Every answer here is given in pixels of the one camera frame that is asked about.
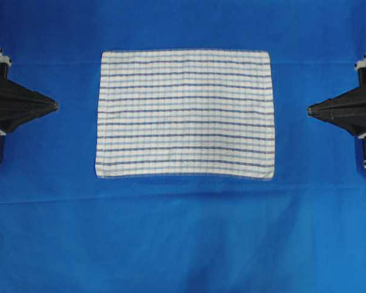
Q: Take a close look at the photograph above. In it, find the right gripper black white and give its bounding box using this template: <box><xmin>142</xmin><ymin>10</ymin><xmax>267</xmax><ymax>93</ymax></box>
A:
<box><xmin>307</xmin><ymin>54</ymin><xmax>366</xmax><ymax>170</ymax></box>

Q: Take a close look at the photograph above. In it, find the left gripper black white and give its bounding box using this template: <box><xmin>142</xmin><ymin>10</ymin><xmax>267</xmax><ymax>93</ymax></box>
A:
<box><xmin>0</xmin><ymin>47</ymin><xmax>59</xmax><ymax>163</ymax></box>

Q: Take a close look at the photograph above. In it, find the blue white striped towel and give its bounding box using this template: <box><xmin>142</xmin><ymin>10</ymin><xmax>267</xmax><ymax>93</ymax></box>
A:
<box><xmin>95</xmin><ymin>49</ymin><xmax>276</xmax><ymax>180</ymax></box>

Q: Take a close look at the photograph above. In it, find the blue table cloth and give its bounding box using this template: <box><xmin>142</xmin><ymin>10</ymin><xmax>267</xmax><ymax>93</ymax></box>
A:
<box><xmin>0</xmin><ymin>1</ymin><xmax>366</xmax><ymax>292</ymax></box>

